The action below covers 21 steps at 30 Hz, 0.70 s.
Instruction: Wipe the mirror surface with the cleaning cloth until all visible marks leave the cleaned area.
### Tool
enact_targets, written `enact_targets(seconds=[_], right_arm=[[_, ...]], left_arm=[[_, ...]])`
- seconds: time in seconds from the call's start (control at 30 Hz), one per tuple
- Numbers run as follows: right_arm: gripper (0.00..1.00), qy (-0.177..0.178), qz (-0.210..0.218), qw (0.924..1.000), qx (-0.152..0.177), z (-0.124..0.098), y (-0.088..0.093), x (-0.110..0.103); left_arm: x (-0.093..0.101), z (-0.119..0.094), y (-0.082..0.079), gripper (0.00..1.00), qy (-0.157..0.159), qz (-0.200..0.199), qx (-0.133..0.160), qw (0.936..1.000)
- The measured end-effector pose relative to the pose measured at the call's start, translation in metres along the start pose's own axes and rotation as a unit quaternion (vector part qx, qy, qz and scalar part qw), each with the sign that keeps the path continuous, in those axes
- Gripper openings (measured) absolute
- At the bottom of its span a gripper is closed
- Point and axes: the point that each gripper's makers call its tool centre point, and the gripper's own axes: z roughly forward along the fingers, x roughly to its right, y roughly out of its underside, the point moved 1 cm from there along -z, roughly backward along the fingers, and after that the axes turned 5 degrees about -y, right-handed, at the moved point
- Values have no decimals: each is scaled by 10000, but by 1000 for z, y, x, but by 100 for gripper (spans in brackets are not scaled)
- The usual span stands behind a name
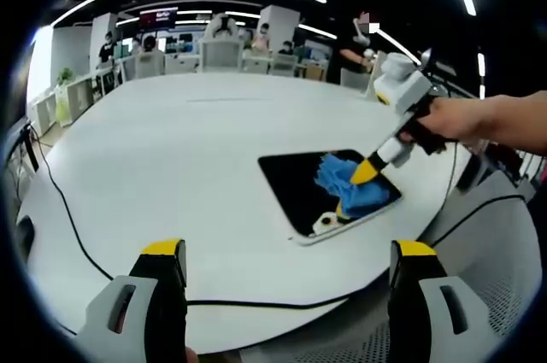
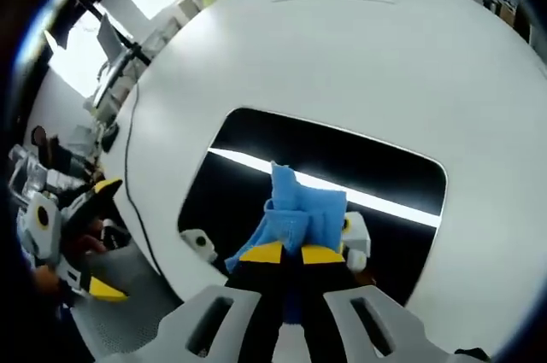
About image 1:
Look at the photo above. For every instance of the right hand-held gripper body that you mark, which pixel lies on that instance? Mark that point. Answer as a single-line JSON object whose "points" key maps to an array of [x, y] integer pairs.
{"points": [[406, 89]]}

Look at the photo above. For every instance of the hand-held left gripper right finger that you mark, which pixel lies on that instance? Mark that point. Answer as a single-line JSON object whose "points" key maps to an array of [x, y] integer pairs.
{"points": [[444, 316]]}

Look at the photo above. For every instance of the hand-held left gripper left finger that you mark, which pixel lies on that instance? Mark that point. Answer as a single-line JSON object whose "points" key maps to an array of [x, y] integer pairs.
{"points": [[128, 312]]}

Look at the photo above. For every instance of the blue cleaning cloth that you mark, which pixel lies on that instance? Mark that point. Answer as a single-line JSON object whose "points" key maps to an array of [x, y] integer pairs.
{"points": [[337, 177]]}

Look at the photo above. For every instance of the person's right hand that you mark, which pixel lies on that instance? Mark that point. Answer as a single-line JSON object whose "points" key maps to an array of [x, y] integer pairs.
{"points": [[455, 119]]}

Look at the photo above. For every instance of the person's left hand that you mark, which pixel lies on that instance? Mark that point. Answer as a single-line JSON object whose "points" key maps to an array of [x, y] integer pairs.
{"points": [[191, 356]]}

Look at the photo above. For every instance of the white upright board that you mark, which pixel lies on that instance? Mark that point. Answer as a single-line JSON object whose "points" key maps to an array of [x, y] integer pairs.
{"points": [[372, 77]]}

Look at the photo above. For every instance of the white mesh office chair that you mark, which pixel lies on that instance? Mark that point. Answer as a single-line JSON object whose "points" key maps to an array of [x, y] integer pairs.
{"points": [[487, 252]]}

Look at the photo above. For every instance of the black object at table edge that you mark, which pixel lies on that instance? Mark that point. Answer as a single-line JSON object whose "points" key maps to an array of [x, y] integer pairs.
{"points": [[25, 237]]}

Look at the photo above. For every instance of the white humanoid robot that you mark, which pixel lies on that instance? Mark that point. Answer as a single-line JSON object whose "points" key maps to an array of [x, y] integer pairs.
{"points": [[222, 25]]}

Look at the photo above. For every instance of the black tripod stand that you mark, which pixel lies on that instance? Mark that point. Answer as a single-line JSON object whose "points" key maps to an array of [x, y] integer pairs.
{"points": [[23, 145]]}

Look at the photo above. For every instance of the yellow green bag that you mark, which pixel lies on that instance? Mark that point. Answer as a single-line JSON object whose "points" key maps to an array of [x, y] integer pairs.
{"points": [[63, 104]]}

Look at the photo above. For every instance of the white low shelf unit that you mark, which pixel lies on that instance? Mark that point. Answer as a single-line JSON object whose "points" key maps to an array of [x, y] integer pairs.
{"points": [[81, 98]]}

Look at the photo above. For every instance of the green potted plant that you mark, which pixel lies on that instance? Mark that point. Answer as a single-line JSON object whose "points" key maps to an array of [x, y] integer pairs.
{"points": [[65, 76]]}

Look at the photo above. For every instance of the red wall screen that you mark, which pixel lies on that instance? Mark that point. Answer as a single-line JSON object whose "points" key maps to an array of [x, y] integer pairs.
{"points": [[159, 18]]}

